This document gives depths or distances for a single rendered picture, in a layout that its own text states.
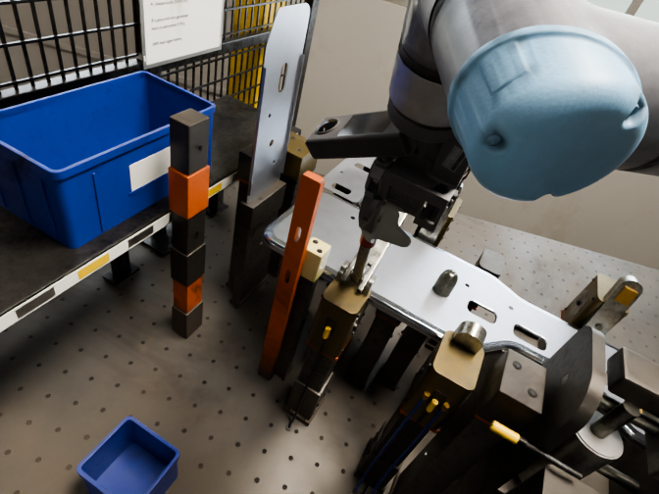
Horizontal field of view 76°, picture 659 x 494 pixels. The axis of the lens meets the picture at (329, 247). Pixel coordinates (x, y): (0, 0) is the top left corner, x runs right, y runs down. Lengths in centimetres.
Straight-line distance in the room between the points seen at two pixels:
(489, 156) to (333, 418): 77
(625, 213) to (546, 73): 287
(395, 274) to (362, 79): 174
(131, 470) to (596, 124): 80
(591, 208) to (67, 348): 271
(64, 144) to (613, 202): 275
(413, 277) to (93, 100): 62
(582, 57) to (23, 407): 92
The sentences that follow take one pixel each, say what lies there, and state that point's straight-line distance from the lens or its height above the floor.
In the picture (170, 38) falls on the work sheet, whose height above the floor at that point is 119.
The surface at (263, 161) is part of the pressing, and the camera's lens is 80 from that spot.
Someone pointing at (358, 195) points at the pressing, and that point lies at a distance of 92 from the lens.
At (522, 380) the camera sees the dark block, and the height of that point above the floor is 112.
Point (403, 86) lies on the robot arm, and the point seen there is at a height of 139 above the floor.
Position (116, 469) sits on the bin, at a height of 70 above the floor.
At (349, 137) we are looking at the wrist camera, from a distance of 41.
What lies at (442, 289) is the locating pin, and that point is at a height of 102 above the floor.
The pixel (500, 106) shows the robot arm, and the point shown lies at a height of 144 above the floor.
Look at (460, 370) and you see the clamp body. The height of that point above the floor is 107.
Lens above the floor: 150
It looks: 41 degrees down
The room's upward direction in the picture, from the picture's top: 17 degrees clockwise
